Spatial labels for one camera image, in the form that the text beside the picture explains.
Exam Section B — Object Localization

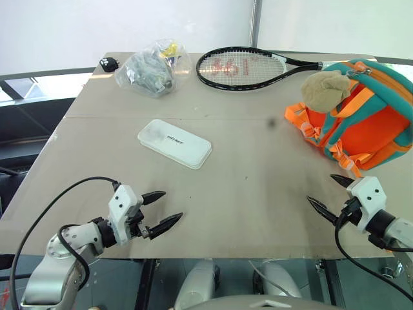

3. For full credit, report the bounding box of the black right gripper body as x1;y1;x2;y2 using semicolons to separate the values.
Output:
336;197;363;227

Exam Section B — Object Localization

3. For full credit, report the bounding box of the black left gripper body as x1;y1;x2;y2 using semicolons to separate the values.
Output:
126;209;154;240

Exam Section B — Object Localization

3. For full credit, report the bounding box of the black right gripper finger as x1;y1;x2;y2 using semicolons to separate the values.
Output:
307;196;340;226
330;174;355;190

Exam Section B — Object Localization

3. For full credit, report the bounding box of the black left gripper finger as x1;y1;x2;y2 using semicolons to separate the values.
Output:
148;212;184;240
141;191;167;206

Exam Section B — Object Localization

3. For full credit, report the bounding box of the white plastic case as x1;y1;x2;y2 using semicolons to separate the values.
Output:
137;118;213;169

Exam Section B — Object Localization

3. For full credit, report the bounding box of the orange and teal backpack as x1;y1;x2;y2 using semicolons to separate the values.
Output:
284;58;413;178

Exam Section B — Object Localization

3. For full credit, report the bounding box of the silver robot right leg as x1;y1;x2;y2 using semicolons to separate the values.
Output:
253;260;303;300

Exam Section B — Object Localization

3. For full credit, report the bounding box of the beige plush toy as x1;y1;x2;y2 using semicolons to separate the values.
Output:
300;68;351;113

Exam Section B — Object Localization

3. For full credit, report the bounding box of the clear plastic bag of items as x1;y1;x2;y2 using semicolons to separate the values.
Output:
114;38;191;99

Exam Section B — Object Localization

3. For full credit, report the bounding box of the black paw-print object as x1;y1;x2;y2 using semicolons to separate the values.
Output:
99;56;121;73

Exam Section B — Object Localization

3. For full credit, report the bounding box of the black tennis racket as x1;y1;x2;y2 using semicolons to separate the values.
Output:
196;46;333;91

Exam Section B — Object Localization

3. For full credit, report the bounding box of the grey metal pole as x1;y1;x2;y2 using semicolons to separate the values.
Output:
250;0;263;48

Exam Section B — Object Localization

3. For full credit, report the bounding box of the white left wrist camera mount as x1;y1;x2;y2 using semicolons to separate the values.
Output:
108;184;144;246

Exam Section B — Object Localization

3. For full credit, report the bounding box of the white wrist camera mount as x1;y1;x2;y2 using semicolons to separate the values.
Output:
346;176;388;234
108;184;144;246

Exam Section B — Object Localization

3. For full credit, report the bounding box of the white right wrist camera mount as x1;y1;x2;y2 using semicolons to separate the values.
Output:
346;176;388;234

